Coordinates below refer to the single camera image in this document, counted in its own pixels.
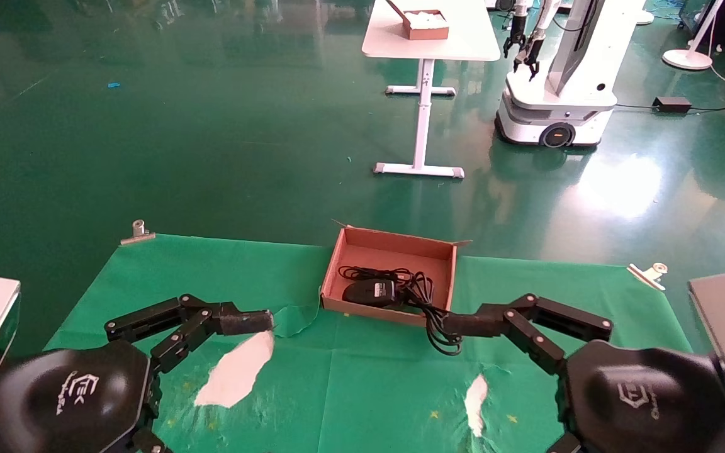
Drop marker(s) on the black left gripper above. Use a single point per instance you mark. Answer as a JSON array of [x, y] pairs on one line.
[[70, 396]]

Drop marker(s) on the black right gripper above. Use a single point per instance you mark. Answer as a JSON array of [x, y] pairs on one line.
[[646, 402]]

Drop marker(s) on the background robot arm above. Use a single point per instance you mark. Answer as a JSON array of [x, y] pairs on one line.
[[548, 16], [520, 12]]

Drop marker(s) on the open brown cardboard box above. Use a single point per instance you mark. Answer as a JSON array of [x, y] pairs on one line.
[[394, 255]]

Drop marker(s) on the small cardboard box with flap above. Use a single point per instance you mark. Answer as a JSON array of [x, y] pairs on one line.
[[428, 33]]

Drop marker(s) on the silver binder clip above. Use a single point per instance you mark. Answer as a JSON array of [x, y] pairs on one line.
[[138, 234], [649, 275]]

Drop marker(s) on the green table cloth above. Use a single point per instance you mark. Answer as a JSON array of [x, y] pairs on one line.
[[362, 390]]

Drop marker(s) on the white wheeled robot body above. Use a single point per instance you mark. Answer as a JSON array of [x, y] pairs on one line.
[[557, 107]]

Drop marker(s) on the background robot black gripper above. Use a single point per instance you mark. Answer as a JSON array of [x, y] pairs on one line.
[[515, 41], [531, 60]]

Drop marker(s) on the white height-adjustable table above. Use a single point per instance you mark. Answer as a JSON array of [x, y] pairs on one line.
[[438, 47]]

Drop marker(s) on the white stand with round base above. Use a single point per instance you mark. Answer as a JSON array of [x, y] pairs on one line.
[[686, 60]]

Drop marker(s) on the white filling material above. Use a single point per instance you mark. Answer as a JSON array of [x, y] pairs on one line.
[[427, 19]]

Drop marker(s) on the small white round base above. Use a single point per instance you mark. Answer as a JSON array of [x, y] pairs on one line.
[[644, 17]]

